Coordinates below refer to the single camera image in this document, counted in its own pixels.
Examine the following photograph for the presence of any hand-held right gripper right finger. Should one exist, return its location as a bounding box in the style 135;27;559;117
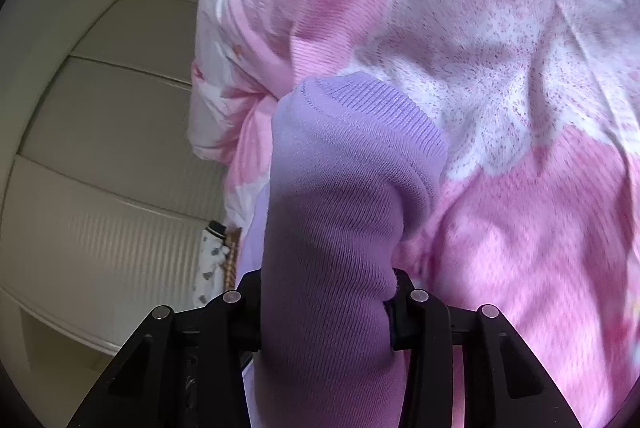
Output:
385;268;573;428

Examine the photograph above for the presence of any purple knit sweater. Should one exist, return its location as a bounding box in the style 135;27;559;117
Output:
235;76;449;428

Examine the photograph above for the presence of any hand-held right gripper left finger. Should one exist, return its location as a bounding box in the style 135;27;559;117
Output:
67;271;263;428

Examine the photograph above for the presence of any white printed garment brown trim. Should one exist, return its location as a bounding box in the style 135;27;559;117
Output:
192;219;242;307

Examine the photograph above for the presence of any pink and white blanket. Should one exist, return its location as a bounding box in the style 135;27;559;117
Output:
187;0;640;428

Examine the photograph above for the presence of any white ribbed wardrobe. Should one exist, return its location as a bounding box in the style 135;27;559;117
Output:
0;0;237;359

